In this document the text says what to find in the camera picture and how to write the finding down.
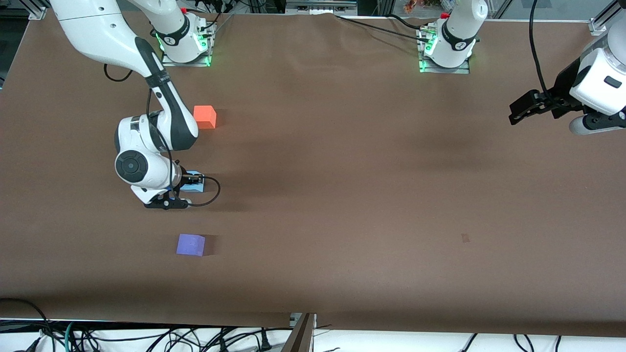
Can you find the light blue block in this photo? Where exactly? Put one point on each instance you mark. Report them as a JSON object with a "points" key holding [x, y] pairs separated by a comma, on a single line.
{"points": [[194, 188]]}

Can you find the aluminium frame corner bracket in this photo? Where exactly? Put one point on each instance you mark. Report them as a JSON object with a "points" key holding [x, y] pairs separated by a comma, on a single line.
{"points": [[38, 12]]}

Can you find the grey metal beam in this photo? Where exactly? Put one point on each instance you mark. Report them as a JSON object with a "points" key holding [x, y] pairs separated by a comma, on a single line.
{"points": [[299, 340]]}

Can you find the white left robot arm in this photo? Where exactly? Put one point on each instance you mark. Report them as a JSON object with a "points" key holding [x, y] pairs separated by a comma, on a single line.
{"points": [[459, 24]]}

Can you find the brown table cover sheet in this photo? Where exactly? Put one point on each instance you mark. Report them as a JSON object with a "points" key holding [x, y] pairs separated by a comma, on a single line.
{"points": [[313, 171]]}

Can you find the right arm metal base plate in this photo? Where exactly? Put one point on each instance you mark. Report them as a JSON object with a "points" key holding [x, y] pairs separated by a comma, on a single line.
{"points": [[168, 62]]}

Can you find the grey power strip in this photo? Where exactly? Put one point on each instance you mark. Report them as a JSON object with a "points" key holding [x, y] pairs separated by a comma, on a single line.
{"points": [[320, 6]]}

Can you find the aluminium frame profile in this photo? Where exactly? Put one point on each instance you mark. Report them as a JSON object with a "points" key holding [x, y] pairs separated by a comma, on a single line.
{"points": [[609, 10]]}

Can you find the orange toy figure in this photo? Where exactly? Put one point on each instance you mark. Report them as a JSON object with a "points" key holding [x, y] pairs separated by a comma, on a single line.
{"points": [[413, 6]]}

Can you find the orange block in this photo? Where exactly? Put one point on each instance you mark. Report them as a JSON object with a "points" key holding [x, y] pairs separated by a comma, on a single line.
{"points": [[206, 118]]}

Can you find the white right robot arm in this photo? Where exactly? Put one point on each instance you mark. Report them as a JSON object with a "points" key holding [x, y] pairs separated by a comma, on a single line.
{"points": [[98, 29]]}

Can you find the purple block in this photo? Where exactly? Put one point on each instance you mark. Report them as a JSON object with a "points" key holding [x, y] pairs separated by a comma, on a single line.
{"points": [[190, 245]]}

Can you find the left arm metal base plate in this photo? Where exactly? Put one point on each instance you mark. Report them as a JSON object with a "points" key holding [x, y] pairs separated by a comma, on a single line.
{"points": [[442, 71]]}

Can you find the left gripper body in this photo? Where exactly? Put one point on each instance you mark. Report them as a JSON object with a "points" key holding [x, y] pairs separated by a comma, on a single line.
{"points": [[563, 91]]}

